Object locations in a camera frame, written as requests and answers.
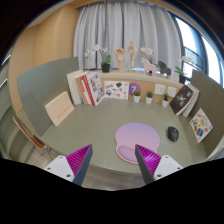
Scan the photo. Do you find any white orchid right pot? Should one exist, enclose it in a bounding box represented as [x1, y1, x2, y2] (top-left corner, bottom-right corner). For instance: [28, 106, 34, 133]
[175, 56, 195, 84]

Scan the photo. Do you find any purple mouse pad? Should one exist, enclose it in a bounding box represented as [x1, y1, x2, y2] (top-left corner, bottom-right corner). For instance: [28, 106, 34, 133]
[115, 123, 160, 164]

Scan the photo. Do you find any brown book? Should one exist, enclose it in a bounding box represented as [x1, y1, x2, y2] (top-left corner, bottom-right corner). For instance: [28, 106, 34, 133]
[75, 75, 91, 105]

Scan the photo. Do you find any white wall socket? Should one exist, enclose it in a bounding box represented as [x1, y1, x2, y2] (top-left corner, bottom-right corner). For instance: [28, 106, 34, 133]
[154, 84, 165, 95]
[167, 87, 177, 97]

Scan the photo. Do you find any colourful sticker card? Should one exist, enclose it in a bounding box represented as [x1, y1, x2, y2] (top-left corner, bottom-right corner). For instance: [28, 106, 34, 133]
[190, 109, 213, 143]

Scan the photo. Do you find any black computer mouse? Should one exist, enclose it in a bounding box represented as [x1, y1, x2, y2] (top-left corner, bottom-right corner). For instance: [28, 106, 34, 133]
[167, 126, 179, 142]

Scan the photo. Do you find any small potted plant middle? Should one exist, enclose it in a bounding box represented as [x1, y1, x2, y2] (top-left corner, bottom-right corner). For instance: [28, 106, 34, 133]
[146, 91, 153, 104]

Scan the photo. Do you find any small potted plant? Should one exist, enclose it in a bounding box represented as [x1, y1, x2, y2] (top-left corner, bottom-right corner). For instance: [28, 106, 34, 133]
[146, 91, 153, 104]
[162, 94, 169, 107]
[133, 90, 141, 103]

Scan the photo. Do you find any purple round number sign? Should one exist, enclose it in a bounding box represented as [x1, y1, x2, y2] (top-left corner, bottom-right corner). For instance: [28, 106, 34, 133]
[129, 83, 141, 96]

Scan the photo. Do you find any beige board leaning left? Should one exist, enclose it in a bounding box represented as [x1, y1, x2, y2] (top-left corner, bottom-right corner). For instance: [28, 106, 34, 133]
[45, 91, 74, 126]

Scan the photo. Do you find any grey curtain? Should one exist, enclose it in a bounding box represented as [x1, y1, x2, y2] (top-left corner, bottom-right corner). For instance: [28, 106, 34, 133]
[73, 1, 181, 79]

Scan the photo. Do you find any wooden mannequin figure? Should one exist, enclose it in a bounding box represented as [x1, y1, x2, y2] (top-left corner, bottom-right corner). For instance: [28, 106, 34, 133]
[128, 42, 138, 69]

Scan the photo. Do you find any black book leaning right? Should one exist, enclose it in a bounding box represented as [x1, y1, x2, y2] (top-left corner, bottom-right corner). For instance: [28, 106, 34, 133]
[170, 85, 194, 115]

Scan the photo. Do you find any wooden chair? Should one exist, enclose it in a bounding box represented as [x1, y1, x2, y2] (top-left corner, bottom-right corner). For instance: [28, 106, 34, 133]
[13, 117, 51, 162]

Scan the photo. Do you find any small potted plant left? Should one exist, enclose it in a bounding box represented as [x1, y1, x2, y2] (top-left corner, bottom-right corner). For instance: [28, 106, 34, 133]
[133, 90, 141, 103]

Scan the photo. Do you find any wooden hand model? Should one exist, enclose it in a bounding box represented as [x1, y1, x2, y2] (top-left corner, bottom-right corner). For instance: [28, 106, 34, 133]
[115, 47, 125, 73]

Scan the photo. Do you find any white wall socket right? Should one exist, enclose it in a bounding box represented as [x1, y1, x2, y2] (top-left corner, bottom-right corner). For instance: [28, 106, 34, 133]
[167, 87, 177, 97]

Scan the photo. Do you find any white wall socket left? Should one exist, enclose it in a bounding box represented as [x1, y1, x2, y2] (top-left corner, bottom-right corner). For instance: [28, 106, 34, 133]
[154, 84, 165, 95]

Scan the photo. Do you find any white orchid black pot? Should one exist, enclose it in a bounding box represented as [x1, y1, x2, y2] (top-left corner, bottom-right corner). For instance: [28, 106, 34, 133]
[84, 44, 111, 73]

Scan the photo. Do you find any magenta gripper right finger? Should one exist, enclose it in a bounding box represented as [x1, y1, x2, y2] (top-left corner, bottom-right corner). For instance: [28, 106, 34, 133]
[135, 144, 161, 184]

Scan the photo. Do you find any black horse figurine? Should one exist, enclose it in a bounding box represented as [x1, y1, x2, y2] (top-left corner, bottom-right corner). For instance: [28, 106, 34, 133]
[158, 61, 171, 75]

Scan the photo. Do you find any white orchid behind horse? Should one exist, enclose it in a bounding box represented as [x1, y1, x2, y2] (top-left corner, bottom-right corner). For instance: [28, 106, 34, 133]
[140, 47, 153, 64]

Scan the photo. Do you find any white book leftmost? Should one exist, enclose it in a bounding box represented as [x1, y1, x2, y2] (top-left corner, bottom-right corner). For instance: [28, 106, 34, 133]
[67, 70, 84, 105]

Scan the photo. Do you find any white book behind black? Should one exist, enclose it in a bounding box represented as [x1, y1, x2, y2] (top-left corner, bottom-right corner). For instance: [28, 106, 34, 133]
[182, 84, 200, 117]

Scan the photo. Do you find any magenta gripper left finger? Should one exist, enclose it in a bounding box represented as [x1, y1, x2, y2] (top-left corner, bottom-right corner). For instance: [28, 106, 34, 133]
[66, 145, 93, 186]

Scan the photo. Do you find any red white magazine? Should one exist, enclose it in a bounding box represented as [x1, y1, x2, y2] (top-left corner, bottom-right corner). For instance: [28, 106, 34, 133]
[83, 72, 104, 106]

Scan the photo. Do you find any illustrated white poster card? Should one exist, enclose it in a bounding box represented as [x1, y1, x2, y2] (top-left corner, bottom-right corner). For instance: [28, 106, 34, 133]
[104, 81, 129, 100]

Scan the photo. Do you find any small potted plant right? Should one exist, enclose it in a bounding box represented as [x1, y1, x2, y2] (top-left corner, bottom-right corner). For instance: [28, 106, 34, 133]
[162, 94, 169, 107]

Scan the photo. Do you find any pink horse figurine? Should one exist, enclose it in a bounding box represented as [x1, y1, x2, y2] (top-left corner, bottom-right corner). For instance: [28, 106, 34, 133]
[141, 58, 156, 76]

